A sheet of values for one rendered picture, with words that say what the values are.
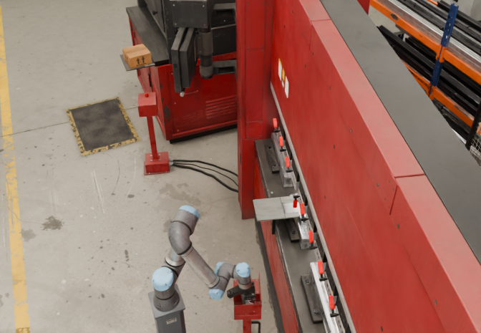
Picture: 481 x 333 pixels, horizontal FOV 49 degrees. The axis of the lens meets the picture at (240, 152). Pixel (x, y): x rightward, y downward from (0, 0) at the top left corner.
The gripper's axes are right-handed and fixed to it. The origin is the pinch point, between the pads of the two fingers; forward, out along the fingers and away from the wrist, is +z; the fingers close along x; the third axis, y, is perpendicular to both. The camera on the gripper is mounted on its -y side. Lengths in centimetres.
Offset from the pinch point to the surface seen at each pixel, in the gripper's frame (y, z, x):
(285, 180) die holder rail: 33, -17, 85
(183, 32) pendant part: -31, -90, 173
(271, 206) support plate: 21, -25, 53
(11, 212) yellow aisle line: -207, 55, 151
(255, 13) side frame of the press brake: 21, -116, 136
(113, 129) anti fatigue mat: -136, 60, 267
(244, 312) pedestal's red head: -0.2, 0.0, -4.7
